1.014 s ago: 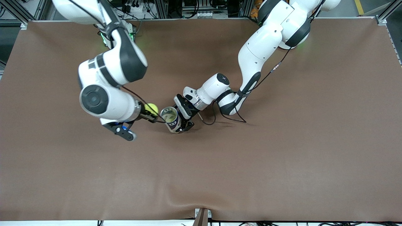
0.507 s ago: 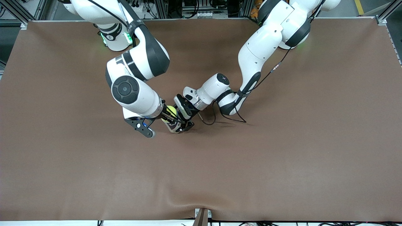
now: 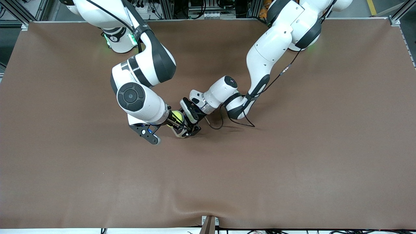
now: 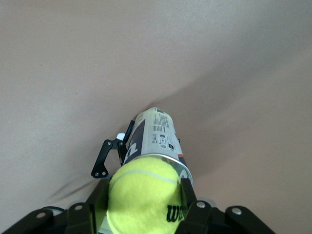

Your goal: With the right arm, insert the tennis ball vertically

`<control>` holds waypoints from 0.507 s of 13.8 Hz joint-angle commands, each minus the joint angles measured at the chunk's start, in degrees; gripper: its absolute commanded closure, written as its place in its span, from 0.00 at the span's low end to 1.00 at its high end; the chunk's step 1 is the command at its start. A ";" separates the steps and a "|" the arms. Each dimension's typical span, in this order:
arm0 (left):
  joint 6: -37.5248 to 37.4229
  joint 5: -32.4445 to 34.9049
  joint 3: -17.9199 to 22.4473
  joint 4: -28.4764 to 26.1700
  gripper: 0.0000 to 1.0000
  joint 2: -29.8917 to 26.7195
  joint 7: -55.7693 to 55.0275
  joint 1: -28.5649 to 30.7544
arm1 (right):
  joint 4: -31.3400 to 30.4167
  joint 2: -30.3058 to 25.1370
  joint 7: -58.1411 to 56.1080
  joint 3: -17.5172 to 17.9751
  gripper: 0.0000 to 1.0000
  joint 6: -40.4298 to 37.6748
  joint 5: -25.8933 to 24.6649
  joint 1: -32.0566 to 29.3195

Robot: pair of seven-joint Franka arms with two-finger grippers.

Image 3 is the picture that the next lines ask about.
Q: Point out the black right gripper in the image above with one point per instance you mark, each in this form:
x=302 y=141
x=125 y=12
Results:
x=175 y=123

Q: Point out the yellow Wilson tennis ball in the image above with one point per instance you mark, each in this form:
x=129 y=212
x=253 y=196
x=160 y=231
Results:
x=178 y=115

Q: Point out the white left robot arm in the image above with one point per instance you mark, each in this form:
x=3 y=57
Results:
x=269 y=48

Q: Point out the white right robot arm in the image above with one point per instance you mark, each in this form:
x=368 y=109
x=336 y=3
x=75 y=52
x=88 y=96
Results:
x=146 y=104

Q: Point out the brown table mat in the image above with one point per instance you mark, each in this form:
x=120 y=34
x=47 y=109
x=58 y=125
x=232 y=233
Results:
x=292 y=162

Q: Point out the white power strip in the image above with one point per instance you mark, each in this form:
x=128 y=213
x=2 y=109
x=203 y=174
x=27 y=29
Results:
x=143 y=9

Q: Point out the orange objects pile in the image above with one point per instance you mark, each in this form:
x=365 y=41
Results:
x=267 y=4

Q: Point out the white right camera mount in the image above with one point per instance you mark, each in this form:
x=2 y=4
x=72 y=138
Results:
x=135 y=120

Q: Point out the metal table edge bracket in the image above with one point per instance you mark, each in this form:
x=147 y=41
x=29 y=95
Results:
x=208 y=225

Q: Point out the aluminium frame post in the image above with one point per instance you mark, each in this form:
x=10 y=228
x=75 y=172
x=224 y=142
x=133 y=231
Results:
x=21 y=18
x=403 y=10

